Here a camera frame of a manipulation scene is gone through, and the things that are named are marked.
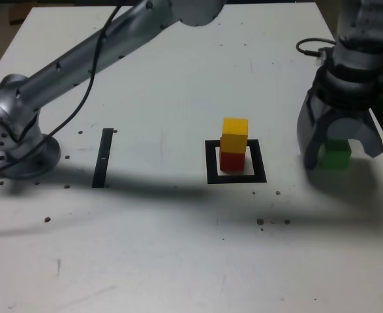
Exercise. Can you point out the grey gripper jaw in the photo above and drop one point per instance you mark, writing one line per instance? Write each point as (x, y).
(357, 127)
(310, 133)

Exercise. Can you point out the green cube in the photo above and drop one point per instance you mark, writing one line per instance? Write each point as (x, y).
(336, 156)

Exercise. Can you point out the yellow cube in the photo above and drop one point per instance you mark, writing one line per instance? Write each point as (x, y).
(235, 137)

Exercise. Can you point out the red cube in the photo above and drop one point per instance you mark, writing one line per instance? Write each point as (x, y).
(232, 161)

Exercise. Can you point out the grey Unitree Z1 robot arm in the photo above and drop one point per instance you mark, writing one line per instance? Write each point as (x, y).
(64, 68)

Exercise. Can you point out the black tape square outline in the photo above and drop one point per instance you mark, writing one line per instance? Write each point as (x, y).
(210, 163)

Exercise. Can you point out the black tape strip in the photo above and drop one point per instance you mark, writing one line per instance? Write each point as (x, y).
(101, 156)

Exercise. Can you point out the cardboard box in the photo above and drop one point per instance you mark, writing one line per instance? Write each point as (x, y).
(18, 13)

